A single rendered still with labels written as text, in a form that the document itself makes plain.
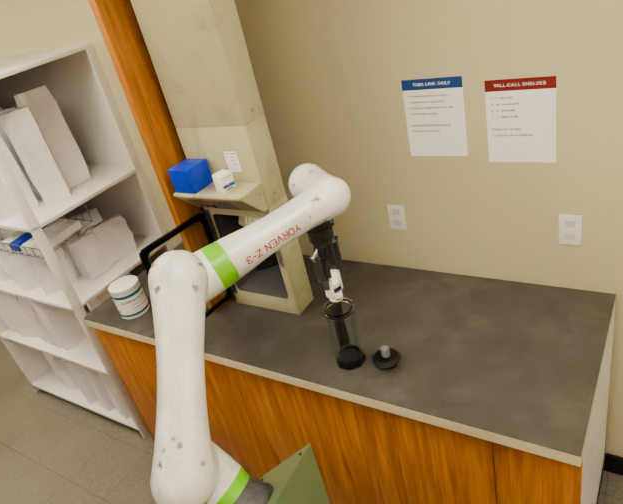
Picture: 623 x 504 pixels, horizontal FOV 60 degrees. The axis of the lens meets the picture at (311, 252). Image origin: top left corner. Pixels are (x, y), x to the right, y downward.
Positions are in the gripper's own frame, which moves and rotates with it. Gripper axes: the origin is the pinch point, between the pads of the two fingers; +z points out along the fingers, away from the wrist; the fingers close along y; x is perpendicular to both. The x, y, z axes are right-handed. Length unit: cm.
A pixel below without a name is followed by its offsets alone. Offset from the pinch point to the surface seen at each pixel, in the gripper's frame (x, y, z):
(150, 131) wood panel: -68, -9, -48
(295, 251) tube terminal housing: -31.5, -23.6, 6.5
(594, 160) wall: 64, -59, -16
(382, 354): 12.1, -0.7, 26.4
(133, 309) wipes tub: -103, 6, 26
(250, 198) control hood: -31.3, -8.5, -23.8
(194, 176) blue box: -52, -7, -32
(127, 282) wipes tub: -107, 1, 16
